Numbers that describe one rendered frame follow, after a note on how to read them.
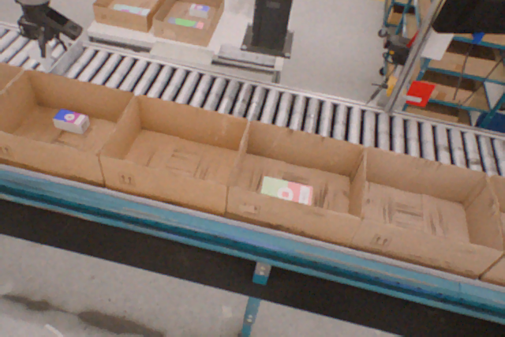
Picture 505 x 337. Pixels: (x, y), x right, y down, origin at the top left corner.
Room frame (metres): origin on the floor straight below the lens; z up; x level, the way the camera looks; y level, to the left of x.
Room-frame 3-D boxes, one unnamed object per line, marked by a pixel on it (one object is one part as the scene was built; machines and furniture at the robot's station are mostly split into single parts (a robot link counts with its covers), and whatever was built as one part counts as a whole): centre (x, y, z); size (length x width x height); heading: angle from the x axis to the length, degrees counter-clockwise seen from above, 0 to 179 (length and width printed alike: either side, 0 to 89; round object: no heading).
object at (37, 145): (0.95, 0.63, 0.96); 0.39 x 0.29 x 0.17; 85
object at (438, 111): (2.19, -1.01, 0.39); 0.40 x 0.30 x 0.10; 175
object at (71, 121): (1.03, 0.65, 0.91); 0.10 x 0.06 x 0.05; 83
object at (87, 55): (1.43, 0.87, 0.72); 0.52 x 0.05 x 0.05; 175
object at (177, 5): (2.03, 0.44, 0.80); 0.38 x 0.28 x 0.10; 176
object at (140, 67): (1.41, 0.62, 0.72); 0.52 x 0.05 x 0.05; 175
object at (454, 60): (2.18, -1.02, 0.79); 0.40 x 0.30 x 0.10; 176
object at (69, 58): (1.44, 0.91, 0.76); 0.46 x 0.01 x 0.09; 175
